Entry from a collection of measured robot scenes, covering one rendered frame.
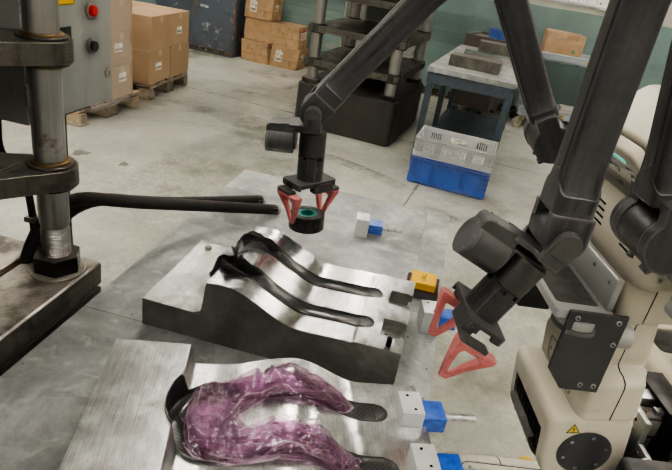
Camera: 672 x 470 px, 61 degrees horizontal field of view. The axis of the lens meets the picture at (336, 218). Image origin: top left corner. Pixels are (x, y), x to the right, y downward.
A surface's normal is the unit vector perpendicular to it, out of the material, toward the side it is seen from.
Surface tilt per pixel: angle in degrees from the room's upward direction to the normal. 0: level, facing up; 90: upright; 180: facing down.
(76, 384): 0
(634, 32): 90
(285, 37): 87
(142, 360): 0
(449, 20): 90
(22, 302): 0
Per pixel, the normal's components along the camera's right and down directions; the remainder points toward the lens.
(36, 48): 0.63, 0.41
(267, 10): -0.42, 0.31
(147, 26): -0.18, 0.40
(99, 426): 0.15, -0.89
